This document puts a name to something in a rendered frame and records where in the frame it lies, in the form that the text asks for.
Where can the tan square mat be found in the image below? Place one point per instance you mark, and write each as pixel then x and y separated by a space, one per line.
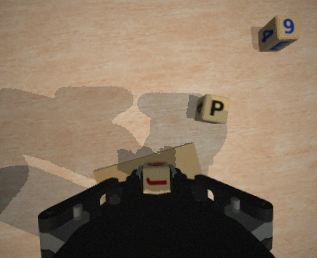
pixel 183 157

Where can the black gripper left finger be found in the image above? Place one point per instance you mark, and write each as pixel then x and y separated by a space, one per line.
pixel 57 223

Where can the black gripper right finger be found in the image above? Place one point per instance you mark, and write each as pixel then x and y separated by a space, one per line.
pixel 254 213

